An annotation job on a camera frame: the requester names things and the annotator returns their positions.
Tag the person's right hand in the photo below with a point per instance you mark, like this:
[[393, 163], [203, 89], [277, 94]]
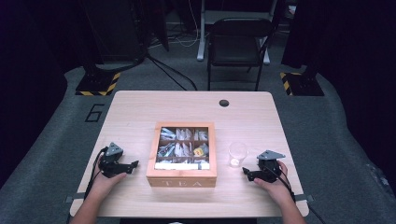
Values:
[[278, 189]]

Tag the yellow tea bag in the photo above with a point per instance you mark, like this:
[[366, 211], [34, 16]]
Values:
[[200, 151]]

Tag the clear plastic cup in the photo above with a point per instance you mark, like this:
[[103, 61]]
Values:
[[238, 155]]

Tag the assorted tea bags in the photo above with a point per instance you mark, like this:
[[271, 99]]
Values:
[[182, 149]]

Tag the wooden tea box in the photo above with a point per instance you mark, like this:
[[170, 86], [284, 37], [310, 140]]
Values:
[[182, 179]]

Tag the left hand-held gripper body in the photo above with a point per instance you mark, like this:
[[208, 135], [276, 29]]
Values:
[[109, 166]]

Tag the black table grommet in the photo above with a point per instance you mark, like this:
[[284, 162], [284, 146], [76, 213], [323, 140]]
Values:
[[224, 103]]

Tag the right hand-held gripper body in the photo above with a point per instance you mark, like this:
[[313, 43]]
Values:
[[268, 171]]

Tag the striped black stand base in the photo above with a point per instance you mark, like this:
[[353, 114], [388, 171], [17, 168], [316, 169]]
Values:
[[300, 84], [96, 85]]

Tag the black folding chair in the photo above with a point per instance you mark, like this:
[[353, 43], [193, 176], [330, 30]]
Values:
[[238, 46]]

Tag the person's left hand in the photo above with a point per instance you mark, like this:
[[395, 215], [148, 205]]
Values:
[[102, 185]]

